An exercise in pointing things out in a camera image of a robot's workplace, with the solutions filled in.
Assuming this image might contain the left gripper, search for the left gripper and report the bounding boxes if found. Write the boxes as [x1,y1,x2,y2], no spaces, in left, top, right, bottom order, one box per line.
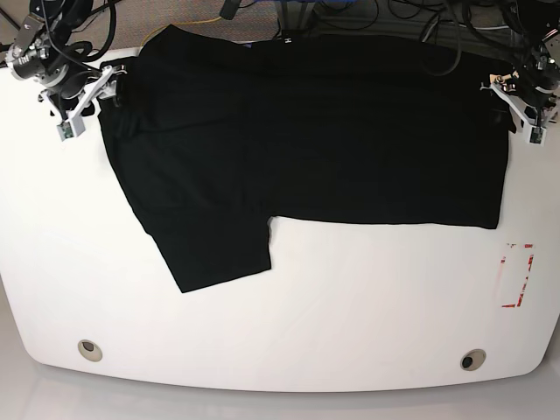
[479,56,559,129]

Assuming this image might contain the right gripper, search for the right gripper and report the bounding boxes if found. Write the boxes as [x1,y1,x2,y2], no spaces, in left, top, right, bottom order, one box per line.
[5,38,127,120]

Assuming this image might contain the black T-shirt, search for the black T-shirt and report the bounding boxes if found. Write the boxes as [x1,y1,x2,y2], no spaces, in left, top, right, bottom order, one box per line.
[98,26,515,293]

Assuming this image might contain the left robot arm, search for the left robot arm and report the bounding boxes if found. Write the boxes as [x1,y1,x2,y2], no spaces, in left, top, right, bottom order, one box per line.
[419,1,559,145]

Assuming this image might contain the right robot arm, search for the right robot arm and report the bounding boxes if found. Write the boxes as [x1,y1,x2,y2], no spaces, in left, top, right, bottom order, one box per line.
[1,1,117,121]

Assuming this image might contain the red tape marker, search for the red tape marker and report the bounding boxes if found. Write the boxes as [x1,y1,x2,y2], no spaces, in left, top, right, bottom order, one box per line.
[497,243,535,309]

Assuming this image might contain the right table grommet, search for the right table grommet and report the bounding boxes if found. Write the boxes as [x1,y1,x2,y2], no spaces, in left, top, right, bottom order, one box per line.
[459,349,487,372]

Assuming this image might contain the table grommet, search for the table grommet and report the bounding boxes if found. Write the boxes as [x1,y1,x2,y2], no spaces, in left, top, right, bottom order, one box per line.
[459,349,487,372]
[78,339,102,362]

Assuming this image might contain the left table grommet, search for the left table grommet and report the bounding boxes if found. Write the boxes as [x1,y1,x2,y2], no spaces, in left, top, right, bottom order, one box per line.
[78,339,102,362]

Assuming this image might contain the yellow cable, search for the yellow cable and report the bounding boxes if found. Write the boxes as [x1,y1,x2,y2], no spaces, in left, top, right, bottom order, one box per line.
[140,12,225,47]

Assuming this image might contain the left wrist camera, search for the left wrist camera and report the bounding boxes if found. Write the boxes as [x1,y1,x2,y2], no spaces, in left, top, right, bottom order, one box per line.
[524,125,547,146]

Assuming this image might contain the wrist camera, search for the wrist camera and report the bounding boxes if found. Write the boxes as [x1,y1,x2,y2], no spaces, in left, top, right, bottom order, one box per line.
[57,117,85,142]
[524,125,547,146]

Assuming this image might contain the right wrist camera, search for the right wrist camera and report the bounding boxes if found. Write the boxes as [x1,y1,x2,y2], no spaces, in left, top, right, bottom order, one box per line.
[57,117,85,142]

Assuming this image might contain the black cable bundle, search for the black cable bundle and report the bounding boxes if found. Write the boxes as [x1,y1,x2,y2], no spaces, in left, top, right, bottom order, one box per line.
[270,0,460,45]

